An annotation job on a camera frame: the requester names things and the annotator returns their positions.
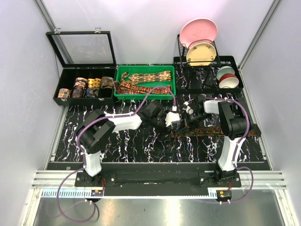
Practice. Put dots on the black dish tray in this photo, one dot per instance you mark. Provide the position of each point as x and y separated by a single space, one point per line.
203 79

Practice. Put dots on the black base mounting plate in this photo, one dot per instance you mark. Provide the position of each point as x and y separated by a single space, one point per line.
112 179

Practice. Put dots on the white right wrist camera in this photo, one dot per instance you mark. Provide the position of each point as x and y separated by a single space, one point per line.
187 108

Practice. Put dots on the rolled tie blue orange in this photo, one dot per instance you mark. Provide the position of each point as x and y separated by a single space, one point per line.
64 93

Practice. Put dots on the black key pattern tie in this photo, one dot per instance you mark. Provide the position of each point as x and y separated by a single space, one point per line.
214 131

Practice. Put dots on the rolled tie brown olive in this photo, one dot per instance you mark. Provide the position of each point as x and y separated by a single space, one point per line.
106 82

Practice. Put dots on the black tie storage box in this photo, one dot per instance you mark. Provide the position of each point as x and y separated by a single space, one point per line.
67 80

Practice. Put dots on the black wire dish rack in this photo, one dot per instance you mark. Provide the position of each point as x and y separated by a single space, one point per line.
183 50

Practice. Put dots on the green plastic tray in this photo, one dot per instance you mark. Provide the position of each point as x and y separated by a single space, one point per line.
147 69

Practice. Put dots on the yellow floral plate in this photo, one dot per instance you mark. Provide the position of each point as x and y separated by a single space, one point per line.
201 54

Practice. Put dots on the pale green bowl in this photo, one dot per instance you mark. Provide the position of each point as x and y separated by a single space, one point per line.
224 70

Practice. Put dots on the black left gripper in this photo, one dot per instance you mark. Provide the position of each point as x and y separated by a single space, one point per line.
163 117

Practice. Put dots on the rolled tie yellow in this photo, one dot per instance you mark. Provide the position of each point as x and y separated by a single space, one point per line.
94 83

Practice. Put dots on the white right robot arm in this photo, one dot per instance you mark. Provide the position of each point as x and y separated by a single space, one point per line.
235 124

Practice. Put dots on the rolled tie dark floral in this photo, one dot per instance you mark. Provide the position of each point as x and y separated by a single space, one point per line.
78 92

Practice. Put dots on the cream ikat pattern tie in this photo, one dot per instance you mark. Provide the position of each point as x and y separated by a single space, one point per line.
137 78

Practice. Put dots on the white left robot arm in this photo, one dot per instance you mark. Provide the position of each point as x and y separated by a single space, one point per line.
95 131

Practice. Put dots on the red multicolour checked tie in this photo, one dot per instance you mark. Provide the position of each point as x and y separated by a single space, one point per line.
128 88

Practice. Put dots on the rolled tie dark blue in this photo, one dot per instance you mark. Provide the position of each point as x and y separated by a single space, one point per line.
92 93

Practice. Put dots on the glass box lid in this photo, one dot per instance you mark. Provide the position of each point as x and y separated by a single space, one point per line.
83 48

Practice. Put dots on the rolled tie pink paisley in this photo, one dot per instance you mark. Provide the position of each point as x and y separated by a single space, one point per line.
81 82

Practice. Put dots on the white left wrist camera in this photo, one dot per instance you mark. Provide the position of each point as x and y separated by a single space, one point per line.
172 118

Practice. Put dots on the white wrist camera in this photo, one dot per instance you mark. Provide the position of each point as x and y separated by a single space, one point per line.
187 108
172 118

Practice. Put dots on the aluminium frame rail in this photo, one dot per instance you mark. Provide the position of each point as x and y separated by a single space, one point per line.
262 180

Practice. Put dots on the pink plate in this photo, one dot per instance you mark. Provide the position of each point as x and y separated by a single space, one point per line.
198 29

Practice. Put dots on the red bowl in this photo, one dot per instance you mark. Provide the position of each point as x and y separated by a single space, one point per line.
228 80

